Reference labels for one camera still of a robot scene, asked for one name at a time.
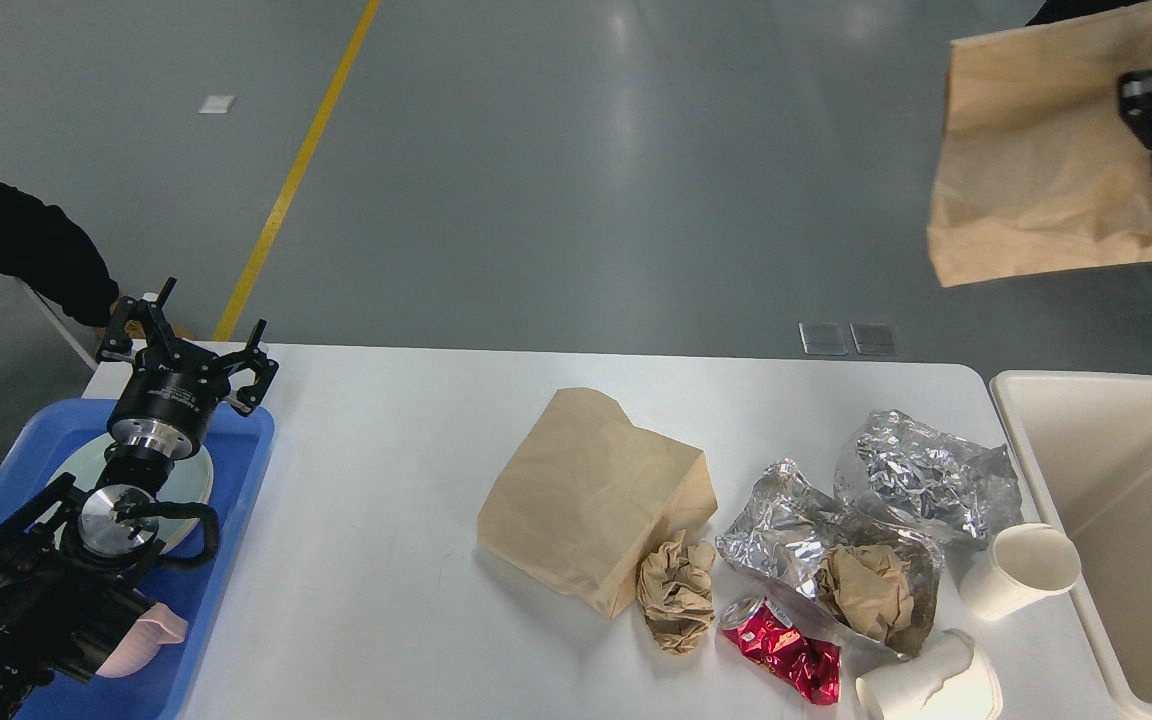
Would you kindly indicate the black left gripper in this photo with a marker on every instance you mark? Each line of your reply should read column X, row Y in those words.
column 170, row 412

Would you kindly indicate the pink mug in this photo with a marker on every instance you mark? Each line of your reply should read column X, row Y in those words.
column 155, row 628

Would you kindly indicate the white paper cup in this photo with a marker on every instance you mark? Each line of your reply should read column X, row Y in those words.
column 951, row 679
column 1021, row 566

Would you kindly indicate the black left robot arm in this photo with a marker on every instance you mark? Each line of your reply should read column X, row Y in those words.
column 121, row 520

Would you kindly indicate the tan boot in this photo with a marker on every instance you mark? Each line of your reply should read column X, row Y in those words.
column 140, row 319

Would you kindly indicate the blue plastic tray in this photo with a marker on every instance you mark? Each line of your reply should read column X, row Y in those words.
column 239, row 449

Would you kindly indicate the black jacket on chair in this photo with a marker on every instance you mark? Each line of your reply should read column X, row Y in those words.
column 1052, row 11

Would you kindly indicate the person in black left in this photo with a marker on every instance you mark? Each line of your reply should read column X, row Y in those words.
column 42, row 246

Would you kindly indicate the white floor tag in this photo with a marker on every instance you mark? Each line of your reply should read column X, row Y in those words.
column 216, row 104

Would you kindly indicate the beige plastic bin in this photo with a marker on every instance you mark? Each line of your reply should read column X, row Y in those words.
column 1083, row 441

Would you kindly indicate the right clear floor plate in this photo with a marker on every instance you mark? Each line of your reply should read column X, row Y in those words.
column 874, row 339

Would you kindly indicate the clear floor plate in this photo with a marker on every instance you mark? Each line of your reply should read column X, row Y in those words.
column 874, row 339
column 823, row 339

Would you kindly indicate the left clear floor plate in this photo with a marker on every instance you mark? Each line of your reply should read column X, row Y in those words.
column 823, row 339

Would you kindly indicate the rear silver foil wrapper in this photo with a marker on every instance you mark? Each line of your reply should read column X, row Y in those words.
column 901, row 471

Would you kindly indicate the large brown paper bag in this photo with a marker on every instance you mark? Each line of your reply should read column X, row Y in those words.
column 588, row 495

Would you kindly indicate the crumpled brown paper ball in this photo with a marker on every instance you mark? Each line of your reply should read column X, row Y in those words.
column 675, row 593

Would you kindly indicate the crumpled paper in foil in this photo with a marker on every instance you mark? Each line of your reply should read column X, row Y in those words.
column 866, row 588

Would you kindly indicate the silver foil bag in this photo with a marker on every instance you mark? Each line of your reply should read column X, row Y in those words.
column 783, row 537

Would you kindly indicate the crushed red can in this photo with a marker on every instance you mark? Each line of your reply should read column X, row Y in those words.
column 765, row 634

